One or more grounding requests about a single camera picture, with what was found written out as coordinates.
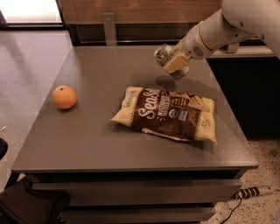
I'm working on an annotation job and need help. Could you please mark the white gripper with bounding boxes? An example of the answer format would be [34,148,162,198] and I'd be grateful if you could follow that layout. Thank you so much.
[164,24,214,74]

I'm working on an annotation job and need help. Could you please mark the green white 7up can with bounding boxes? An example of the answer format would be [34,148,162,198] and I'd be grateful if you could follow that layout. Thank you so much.
[154,44,189,81]

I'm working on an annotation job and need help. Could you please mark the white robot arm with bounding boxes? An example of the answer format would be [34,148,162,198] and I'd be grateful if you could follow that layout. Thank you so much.
[164,0,280,74]

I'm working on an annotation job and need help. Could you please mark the brown yellow chip bag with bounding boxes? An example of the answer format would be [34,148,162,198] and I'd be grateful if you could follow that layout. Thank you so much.
[112,87,216,143]

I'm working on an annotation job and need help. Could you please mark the orange fruit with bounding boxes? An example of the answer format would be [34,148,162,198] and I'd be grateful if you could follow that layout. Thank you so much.
[52,86,77,109]

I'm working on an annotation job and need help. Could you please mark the white power strip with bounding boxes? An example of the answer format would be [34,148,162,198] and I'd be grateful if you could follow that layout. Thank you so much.
[231,185,277,200]

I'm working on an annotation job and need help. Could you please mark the grey lower drawer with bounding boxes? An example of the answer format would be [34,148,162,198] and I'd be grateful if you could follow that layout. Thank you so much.
[61,207,215,224]

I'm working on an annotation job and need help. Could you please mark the dark chair seat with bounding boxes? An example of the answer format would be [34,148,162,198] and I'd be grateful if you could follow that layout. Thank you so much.
[0,178,70,224]

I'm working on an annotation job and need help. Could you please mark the grey metal bracket right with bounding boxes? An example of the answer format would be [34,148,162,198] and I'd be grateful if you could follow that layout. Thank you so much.
[226,43,239,53]

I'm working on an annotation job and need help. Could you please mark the grey metal bracket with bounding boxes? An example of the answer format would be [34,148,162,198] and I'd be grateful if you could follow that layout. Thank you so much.
[101,13,117,46]
[226,43,239,53]

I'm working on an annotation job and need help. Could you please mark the grey metal bracket left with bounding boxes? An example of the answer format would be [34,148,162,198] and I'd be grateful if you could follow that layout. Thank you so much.
[101,13,117,46]

